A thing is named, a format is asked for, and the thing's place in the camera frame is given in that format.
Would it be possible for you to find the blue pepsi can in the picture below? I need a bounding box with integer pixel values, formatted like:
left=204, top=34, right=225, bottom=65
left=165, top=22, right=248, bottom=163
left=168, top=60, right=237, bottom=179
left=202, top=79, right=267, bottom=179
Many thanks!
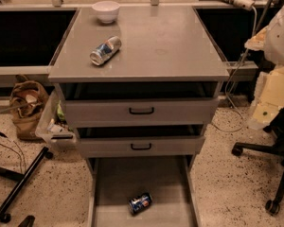
left=129, top=192, right=152, bottom=215

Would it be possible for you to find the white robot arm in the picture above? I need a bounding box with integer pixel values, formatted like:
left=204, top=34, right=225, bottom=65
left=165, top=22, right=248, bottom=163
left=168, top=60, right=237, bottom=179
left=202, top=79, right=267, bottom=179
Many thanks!
left=244, top=6, right=284, bottom=130

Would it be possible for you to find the grey drawer cabinet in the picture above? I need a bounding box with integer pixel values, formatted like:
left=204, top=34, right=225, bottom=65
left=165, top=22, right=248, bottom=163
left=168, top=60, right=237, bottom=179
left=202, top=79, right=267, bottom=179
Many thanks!
left=47, top=5, right=231, bottom=227

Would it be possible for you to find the top grey drawer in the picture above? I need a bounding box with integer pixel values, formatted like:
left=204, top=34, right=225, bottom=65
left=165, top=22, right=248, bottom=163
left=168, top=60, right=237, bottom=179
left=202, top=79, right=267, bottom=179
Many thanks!
left=59, top=82, right=221, bottom=129

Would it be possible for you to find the grey drawer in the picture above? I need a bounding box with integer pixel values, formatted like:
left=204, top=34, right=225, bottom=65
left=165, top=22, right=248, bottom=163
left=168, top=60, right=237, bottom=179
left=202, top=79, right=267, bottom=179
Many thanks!
left=87, top=156, right=202, bottom=227
left=59, top=82, right=221, bottom=129
left=78, top=125, right=205, bottom=158

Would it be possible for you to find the middle grey drawer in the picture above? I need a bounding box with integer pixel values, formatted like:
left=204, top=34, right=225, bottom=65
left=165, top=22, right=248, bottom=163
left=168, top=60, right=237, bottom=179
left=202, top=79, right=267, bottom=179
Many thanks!
left=78, top=125, right=205, bottom=158

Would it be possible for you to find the silver blue can on counter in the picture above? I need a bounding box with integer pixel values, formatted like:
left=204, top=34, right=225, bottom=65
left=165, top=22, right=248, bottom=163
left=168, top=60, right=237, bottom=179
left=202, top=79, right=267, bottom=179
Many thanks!
left=90, top=36, right=122, bottom=66

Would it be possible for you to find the bottom grey drawer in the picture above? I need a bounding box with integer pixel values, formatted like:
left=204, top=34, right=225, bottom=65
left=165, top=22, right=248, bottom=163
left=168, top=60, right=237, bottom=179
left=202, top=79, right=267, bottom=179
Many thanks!
left=87, top=156, right=202, bottom=227

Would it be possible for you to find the clear plastic bin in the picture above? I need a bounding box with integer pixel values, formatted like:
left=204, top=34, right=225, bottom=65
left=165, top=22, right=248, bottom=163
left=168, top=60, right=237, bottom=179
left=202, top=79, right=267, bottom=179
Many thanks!
left=35, top=91, right=77, bottom=148

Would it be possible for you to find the white bowl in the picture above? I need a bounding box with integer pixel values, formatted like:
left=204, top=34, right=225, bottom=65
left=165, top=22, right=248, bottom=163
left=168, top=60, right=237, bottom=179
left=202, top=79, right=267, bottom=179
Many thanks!
left=92, top=1, right=120, bottom=24

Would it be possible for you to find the brown cloth bag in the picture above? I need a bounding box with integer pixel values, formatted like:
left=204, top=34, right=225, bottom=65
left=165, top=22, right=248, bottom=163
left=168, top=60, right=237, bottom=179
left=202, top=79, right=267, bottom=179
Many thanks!
left=9, top=75, right=49, bottom=141

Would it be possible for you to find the black office chair base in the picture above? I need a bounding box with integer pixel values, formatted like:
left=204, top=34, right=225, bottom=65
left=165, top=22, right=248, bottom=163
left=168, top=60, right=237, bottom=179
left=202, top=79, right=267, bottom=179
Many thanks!
left=231, top=96, right=284, bottom=216

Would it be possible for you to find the black metal stand leg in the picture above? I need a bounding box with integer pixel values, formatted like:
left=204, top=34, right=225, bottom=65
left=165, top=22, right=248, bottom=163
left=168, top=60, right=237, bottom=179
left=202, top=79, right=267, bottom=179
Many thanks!
left=0, top=147, right=53, bottom=223

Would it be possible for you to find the white cable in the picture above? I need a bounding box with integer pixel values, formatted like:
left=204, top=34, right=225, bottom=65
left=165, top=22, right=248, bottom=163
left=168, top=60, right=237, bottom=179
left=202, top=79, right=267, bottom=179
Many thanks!
left=210, top=6, right=259, bottom=134

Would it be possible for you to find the black floor cable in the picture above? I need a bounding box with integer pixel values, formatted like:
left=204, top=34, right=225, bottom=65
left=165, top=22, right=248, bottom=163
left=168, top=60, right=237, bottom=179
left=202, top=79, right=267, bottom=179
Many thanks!
left=0, top=122, right=27, bottom=174

